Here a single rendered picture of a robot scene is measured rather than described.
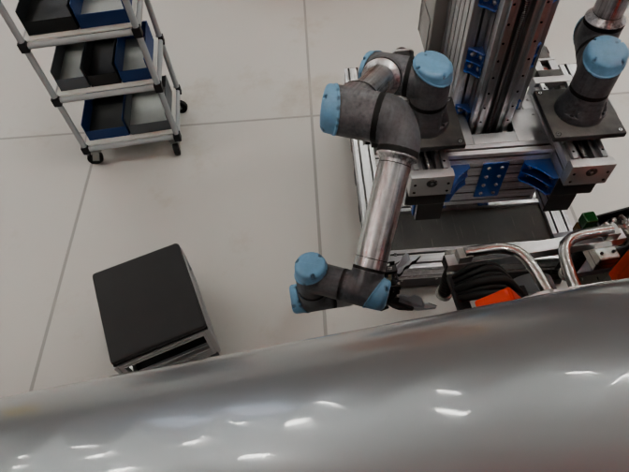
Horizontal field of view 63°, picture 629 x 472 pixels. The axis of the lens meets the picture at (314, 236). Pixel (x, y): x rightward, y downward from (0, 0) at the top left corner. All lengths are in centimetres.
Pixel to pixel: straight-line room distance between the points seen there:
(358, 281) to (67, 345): 158
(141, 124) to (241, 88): 70
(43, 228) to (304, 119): 146
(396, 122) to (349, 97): 12
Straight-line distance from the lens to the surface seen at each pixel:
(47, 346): 248
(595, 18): 182
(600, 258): 135
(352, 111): 117
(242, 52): 346
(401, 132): 115
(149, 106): 292
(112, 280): 208
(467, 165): 180
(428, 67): 155
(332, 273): 115
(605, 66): 172
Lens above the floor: 198
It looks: 55 degrees down
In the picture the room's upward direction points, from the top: 5 degrees counter-clockwise
